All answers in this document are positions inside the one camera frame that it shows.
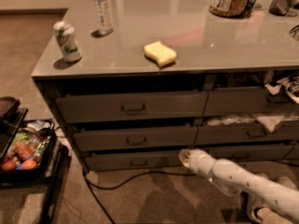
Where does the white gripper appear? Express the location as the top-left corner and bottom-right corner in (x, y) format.
(179, 149), (217, 181)

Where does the grey drawer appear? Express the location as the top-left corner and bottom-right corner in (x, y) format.
(85, 150), (181, 171)
(204, 86), (299, 117)
(205, 143), (299, 162)
(56, 91), (207, 123)
(195, 121), (299, 145)
(74, 126), (197, 151)

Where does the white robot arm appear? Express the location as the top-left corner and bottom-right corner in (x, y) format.
(178, 149), (299, 224)

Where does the grey drawer cabinet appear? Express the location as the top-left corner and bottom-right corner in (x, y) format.
(32, 0), (299, 171)

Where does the yellow sponge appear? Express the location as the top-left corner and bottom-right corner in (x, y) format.
(143, 41), (177, 67)

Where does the black basket of groceries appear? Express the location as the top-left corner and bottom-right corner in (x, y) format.
(0, 119), (56, 183)

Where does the clear plastic water bottle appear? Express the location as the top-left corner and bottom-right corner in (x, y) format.
(93, 0), (114, 35)

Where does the green white soda can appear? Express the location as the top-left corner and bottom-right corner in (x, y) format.
(53, 21), (81, 63)

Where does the black floor cable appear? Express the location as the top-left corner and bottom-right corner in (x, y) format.
(81, 170), (197, 224)

